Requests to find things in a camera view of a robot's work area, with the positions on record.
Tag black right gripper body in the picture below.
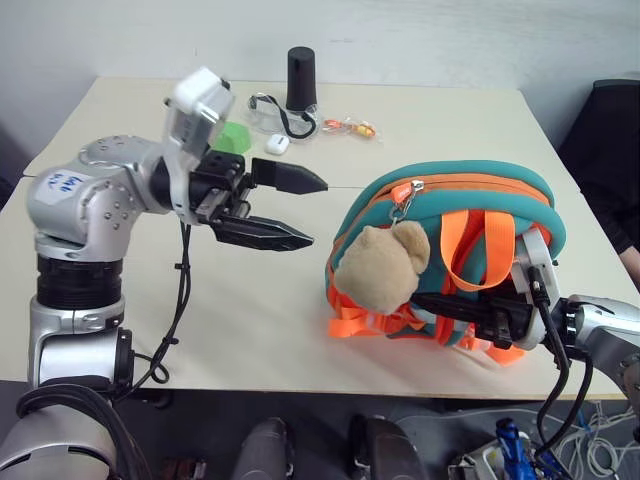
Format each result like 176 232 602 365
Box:
473 293 532 351

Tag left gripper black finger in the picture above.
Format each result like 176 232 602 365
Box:
250 157 330 197
209 215 316 252

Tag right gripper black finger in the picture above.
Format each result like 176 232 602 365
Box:
410 293 482 327

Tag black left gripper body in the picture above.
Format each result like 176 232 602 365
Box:
188 152 255 225

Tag orange and teal backpack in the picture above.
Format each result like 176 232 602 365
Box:
324 159 569 369

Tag bystander bare hand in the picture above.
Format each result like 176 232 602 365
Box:
618 247 640 292

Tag green plastic object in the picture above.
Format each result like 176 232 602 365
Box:
211 120 254 156

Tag clear safety goggles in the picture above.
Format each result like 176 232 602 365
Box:
247 91 320 143

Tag orange earplugs in clear packet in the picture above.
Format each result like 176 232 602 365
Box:
319 115 384 147

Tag beige teddy bear plush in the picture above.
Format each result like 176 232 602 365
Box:
331 219 433 317

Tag black cylinder bottle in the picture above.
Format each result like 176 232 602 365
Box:
285 45 320 113

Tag blue plastic device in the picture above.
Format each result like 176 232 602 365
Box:
493 418 537 480

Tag black rounded shape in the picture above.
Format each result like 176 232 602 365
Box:
347 413 429 480

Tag black office chair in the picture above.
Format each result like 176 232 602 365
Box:
556 74 640 254

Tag grey rounded shape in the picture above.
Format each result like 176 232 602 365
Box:
232 416 297 480

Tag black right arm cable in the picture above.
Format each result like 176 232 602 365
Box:
527 267 595 459

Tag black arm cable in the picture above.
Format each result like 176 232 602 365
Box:
527 267 595 459
110 222 195 401

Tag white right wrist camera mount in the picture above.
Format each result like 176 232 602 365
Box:
508 227 564 351

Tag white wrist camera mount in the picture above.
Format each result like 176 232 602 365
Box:
508 227 564 351
163 65 236 227

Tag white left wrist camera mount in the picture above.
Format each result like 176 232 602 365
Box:
163 65 236 227

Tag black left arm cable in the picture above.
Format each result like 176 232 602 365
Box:
110 222 195 401

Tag white cable bundle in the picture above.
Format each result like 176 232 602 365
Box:
563 398 640 477

